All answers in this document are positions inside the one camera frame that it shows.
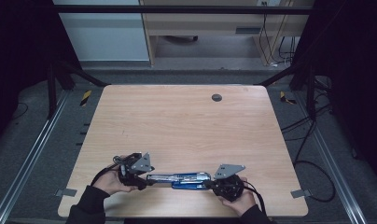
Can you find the yellow clamp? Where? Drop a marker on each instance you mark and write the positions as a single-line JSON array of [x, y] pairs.
[[86, 98], [283, 97]]

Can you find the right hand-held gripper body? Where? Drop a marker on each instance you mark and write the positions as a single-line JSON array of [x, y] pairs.
[[228, 188]]

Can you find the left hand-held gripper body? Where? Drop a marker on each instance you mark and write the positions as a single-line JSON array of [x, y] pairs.
[[133, 174]]

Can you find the yellow clamp left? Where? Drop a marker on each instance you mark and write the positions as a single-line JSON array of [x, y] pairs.
[[86, 98]]

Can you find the black frame strut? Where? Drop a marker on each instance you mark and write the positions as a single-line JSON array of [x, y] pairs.
[[310, 93], [51, 90]]

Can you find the grey tape piece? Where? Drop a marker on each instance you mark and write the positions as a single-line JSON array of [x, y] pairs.
[[300, 193], [65, 192]]

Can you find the black horizontal bar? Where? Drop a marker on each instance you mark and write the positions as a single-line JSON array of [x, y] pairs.
[[177, 9]]

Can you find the white cabinet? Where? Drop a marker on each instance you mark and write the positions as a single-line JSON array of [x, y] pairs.
[[105, 37]]

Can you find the blue stapler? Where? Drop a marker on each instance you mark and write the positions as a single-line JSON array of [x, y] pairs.
[[183, 179]]

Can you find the black curtain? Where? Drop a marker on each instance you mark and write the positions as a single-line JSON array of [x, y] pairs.
[[18, 62], [357, 77]]

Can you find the dark round table grommet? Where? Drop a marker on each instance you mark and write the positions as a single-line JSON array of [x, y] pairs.
[[216, 97]]

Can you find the person's right hand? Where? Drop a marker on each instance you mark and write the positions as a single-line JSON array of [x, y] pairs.
[[241, 203]]

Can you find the aluminium floor rail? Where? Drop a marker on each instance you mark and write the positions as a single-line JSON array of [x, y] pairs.
[[28, 161], [332, 161]]

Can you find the person's left hand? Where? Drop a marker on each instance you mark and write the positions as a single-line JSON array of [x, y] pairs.
[[110, 183]]

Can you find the yellow clamp right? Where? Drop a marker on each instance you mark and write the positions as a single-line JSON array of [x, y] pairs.
[[283, 97]]

